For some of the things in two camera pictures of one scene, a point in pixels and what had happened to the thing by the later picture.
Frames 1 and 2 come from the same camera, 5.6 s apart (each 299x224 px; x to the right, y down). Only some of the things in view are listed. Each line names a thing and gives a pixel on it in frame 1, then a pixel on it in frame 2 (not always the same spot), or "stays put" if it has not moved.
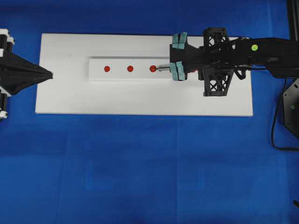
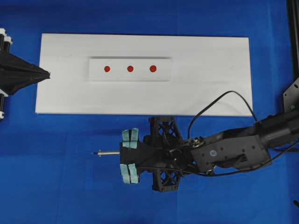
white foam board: (127, 74) stays put
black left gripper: (17, 73) stays put
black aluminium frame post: (293, 10) stays put
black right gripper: (218, 57) → (165, 154)
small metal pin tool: (153, 68) → (107, 153)
